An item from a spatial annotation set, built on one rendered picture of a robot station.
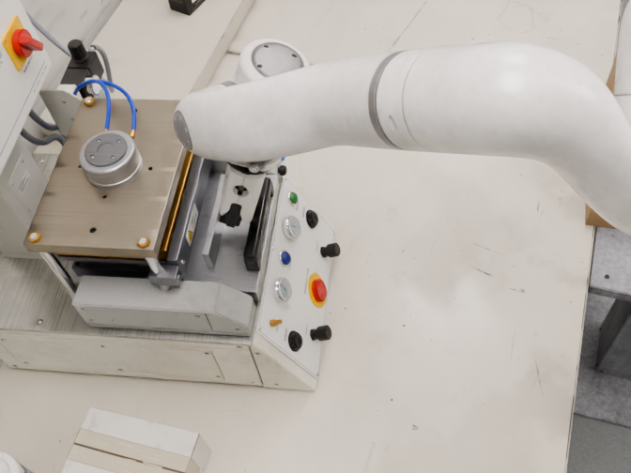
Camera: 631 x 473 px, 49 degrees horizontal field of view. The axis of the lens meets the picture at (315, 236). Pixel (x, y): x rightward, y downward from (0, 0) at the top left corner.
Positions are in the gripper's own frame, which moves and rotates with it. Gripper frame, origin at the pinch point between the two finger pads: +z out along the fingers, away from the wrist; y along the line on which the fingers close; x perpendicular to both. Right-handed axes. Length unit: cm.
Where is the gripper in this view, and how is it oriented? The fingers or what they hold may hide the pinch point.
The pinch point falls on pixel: (231, 213)
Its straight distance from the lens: 105.4
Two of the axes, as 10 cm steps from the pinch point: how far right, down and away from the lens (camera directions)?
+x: -9.6, -2.3, -1.6
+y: 1.1, -8.2, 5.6
